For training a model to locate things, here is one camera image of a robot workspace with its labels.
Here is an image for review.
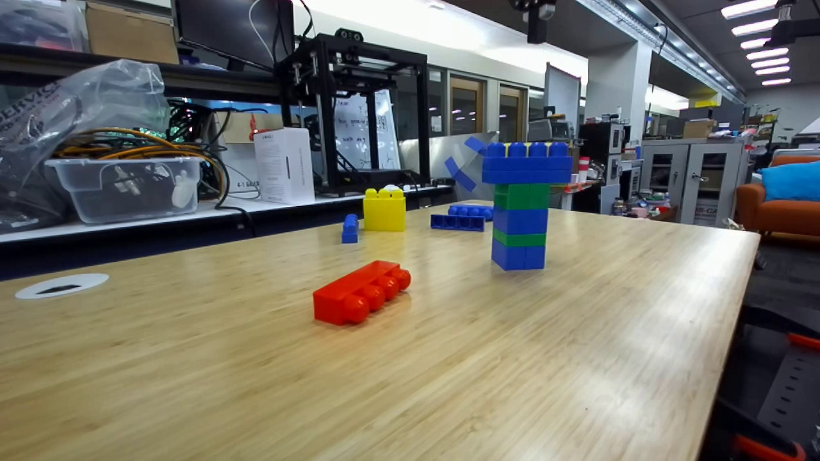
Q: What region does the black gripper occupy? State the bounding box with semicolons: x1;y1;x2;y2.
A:
510;0;561;47

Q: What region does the tall green toy block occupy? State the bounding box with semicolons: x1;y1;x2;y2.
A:
493;182;554;216

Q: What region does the blue square toy block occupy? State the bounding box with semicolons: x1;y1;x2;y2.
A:
493;209;552;239
490;243;548;275

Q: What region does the thin green toy block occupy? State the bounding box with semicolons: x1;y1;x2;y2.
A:
490;229;552;253

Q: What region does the yellow tall two-stud block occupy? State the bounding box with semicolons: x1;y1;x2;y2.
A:
362;185;411;237

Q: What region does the black machine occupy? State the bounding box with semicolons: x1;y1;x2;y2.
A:
580;121;634;169

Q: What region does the clear panel with blue tape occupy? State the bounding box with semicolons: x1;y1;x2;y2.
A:
443;130;497;206

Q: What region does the grey double-door cabinet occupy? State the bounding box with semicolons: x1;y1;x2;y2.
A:
638;138;749;229

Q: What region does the white cardboard box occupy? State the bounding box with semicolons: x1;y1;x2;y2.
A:
251;125;319;209

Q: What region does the blue cushion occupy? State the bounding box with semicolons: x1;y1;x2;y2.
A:
757;161;820;206

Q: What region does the orange sofa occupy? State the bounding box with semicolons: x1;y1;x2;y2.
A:
735;151;820;246

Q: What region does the black monitor screen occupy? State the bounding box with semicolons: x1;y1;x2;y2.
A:
174;0;298;75

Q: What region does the red eight-stud toy block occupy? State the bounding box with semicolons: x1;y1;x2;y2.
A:
314;258;416;329

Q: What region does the dark shelf board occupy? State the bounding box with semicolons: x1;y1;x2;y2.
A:
0;45;289;101

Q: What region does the clear plastic bag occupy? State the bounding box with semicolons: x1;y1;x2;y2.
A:
0;60;174;234

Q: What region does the clear plastic storage bin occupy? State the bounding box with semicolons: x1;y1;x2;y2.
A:
47;155;206;229

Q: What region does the black chair red trim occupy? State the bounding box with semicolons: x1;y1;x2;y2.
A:
699;329;820;461

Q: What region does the orange cable coil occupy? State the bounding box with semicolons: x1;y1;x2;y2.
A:
52;125;200;164

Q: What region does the white table cable grommet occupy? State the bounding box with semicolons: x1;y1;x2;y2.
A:
14;271;114;306

